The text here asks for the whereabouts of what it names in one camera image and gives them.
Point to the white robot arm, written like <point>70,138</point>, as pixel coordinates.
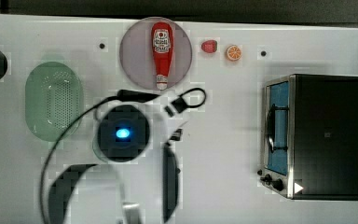
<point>130,175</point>

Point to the silver toaster oven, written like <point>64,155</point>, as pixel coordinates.
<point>310,137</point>

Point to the red toy strawberry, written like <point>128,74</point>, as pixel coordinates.
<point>209,46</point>

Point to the red ketchup bottle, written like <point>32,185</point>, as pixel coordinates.
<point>162,51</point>

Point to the green perforated colander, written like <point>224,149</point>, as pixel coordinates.
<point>53,99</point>

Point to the orange slice toy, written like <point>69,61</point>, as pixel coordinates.
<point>233,53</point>

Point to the grey round plate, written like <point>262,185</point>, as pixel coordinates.
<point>136,57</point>

